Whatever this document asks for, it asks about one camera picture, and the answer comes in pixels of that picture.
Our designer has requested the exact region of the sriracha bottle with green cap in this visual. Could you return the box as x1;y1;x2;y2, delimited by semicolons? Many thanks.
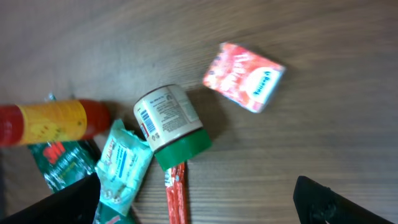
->
1;100;111;146

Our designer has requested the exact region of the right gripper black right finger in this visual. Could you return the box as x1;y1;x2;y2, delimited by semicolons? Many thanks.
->
293;175;392;224

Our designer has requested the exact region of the red stick sachet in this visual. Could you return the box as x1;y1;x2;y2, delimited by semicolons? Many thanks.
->
165;162;188;224

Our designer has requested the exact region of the green 3M wipes pouch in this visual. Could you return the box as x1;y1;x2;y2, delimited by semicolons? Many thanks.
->
27;92;137;224

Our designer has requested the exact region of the green-lidded white spice jar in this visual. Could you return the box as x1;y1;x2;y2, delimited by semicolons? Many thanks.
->
133;85;212;171

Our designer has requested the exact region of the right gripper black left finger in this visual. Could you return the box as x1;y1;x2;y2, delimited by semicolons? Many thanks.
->
1;173;100;224

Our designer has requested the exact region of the small red snack packet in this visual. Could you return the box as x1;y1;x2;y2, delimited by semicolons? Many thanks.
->
203;42;286;113

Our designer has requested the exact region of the teal wet wipes packet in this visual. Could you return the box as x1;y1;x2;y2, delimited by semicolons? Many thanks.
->
95;119;153;216

